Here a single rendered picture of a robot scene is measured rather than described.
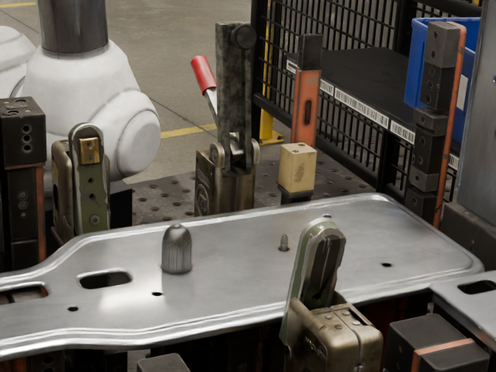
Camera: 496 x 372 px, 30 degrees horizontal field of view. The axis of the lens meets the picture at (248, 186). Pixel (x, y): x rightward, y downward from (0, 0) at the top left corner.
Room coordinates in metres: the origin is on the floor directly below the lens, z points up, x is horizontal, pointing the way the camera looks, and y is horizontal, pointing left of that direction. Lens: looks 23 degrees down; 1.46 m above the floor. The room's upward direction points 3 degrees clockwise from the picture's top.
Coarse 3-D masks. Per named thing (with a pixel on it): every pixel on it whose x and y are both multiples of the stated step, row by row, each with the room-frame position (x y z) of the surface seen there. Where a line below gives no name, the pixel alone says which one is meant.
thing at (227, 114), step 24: (216, 24) 1.06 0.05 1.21; (240, 24) 1.06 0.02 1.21; (216, 48) 1.05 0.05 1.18; (240, 48) 1.02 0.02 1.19; (216, 72) 1.05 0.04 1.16; (240, 72) 1.05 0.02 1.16; (216, 96) 1.05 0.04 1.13; (240, 96) 1.05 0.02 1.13; (240, 120) 1.05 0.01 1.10; (240, 144) 1.05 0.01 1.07
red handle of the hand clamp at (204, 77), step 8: (200, 56) 1.14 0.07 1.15; (192, 64) 1.14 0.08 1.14; (200, 64) 1.13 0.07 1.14; (208, 64) 1.14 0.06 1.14; (200, 72) 1.12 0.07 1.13; (208, 72) 1.12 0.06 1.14; (200, 80) 1.12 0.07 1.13; (208, 80) 1.11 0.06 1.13; (200, 88) 1.11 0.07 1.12; (208, 88) 1.10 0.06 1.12; (208, 96) 1.10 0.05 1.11; (208, 104) 1.09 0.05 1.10; (216, 104) 1.09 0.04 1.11; (216, 112) 1.08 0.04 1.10; (216, 120) 1.07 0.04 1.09; (232, 136) 1.05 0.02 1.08; (232, 144) 1.04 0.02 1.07; (232, 152) 1.03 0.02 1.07; (240, 152) 1.03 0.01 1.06; (232, 160) 1.04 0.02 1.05
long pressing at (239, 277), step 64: (64, 256) 0.86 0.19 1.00; (128, 256) 0.87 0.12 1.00; (192, 256) 0.88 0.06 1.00; (256, 256) 0.89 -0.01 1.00; (384, 256) 0.91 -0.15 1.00; (448, 256) 0.92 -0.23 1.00; (0, 320) 0.73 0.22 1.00; (64, 320) 0.74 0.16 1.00; (128, 320) 0.75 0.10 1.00; (192, 320) 0.75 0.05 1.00; (256, 320) 0.77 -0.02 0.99
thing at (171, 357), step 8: (144, 360) 0.70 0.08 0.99; (152, 360) 0.70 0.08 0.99; (160, 360) 0.70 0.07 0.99; (168, 360) 0.70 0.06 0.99; (176, 360) 0.70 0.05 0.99; (144, 368) 0.68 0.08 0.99; (152, 368) 0.68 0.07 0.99; (160, 368) 0.69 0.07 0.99; (168, 368) 0.69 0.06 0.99; (176, 368) 0.69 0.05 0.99; (184, 368) 0.69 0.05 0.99
